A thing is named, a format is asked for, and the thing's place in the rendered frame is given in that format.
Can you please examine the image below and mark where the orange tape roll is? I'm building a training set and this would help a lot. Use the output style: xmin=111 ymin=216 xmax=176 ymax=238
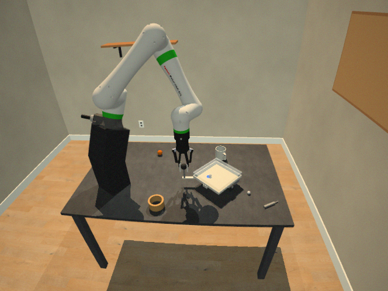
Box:
xmin=148 ymin=195 xmax=164 ymax=212

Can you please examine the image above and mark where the grey mug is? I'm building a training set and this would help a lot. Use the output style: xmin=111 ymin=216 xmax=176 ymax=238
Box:
xmin=215 ymin=146 xmax=226 ymax=160

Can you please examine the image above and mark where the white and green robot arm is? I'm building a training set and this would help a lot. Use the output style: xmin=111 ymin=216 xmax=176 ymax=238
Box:
xmin=81 ymin=23 xmax=203 ymax=142

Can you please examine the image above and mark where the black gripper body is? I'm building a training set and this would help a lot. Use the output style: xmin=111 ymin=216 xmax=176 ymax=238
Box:
xmin=176 ymin=140 xmax=189 ymax=154

